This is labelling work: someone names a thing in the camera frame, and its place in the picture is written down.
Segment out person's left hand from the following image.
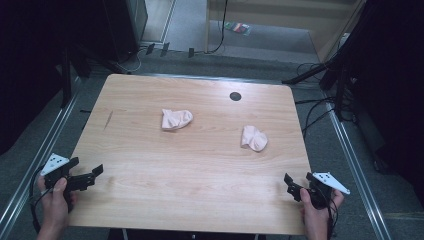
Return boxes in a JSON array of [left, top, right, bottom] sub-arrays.
[[36, 176, 78, 230]]

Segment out pale pink sock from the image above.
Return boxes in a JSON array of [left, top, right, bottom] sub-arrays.
[[240, 124, 269, 153], [161, 108, 194, 131]]

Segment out white floor cable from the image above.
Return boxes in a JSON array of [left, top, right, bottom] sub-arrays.
[[114, 46, 148, 75]]

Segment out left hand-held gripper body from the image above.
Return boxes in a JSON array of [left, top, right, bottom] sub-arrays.
[[39, 153, 98, 195]]

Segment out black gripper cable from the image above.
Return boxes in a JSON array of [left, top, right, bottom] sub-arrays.
[[28, 165, 46, 235], [327, 196, 340, 240]]

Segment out black metal stand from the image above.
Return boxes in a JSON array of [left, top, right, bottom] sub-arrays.
[[281, 49, 354, 123]]

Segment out metal floor rail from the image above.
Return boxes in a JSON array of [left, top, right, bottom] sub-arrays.
[[325, 101, 393, 240], [0, 94, 81, 236]]

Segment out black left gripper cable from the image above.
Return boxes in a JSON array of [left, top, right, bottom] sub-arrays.
[[28, 165, 46, 235]]

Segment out colourful plastic packet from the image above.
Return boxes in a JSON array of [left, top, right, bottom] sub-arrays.
[[224, 21, 252, 37]]

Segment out black hanging cable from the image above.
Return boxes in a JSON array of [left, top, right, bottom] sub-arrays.
[[203, 0, 230, 55]]

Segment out black floor cables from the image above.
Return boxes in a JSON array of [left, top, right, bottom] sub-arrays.
[[294, 61, 338, 139]]

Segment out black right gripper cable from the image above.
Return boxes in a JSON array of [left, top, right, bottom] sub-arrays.
[[327, 196, 340, 240]]

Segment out black cabinet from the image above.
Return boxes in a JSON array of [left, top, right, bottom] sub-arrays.
[[101, 0, 149, 64]]

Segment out person's right hand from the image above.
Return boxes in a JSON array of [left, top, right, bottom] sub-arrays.
[[299, 187, 345, 232]]

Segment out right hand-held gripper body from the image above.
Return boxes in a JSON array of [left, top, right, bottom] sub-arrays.
[[285, 171, 352, 211]]

